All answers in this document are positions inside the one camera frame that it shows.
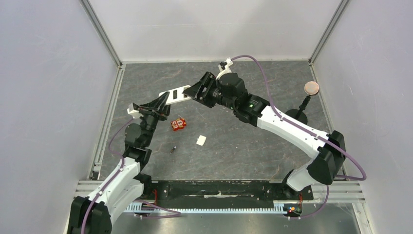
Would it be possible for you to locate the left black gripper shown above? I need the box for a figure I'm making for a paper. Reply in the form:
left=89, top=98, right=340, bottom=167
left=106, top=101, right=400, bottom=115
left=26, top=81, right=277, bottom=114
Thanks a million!
left=137, top=92, right=172, bottom=146

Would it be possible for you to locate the white remote control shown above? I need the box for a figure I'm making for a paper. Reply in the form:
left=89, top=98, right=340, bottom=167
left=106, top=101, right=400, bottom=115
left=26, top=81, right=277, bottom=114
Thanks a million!
left=158, top=85, right=191, bottom=105

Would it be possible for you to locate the white battery cover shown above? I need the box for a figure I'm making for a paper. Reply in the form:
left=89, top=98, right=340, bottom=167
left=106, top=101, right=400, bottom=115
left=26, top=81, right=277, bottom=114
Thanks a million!
left=196, top=135, right=207, bottom=146

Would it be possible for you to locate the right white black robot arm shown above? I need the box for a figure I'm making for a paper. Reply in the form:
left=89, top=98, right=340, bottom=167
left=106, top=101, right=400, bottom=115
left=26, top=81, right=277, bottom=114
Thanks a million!
left=183, top=72, right=345, bottom=199

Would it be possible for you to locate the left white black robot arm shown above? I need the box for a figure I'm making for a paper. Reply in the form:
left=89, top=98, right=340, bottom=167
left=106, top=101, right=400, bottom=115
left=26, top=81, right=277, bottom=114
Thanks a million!
left=67, top=91, right=170, bottom=234

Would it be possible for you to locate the red battery pack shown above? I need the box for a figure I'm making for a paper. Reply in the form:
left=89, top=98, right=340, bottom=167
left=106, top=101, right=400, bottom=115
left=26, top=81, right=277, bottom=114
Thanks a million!
left=171, top=117, right=187, bottom=131

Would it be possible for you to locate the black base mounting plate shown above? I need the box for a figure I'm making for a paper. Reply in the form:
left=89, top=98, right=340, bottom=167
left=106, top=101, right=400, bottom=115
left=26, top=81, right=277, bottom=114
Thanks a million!
left=140, top=180, right=314, bottom=209

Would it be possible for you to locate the black stand with pink disc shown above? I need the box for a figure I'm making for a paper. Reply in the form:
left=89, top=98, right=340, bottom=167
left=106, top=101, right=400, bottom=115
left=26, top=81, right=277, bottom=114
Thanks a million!
left=286, top=81, right=319, bottom=124

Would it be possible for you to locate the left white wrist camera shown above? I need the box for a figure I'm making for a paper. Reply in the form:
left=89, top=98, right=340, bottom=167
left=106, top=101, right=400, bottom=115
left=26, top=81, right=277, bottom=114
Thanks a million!
left=127, top=103, right=141, bottom=119

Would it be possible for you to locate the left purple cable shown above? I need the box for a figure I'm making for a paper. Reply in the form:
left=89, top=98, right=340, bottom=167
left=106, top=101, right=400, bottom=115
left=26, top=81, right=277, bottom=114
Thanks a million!
left=80, top=118, right=134, bottom=234

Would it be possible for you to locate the white slotted cable duct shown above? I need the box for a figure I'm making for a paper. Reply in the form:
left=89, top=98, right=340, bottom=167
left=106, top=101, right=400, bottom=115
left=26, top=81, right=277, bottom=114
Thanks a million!
left=124, top=202, right=287, bottom=215

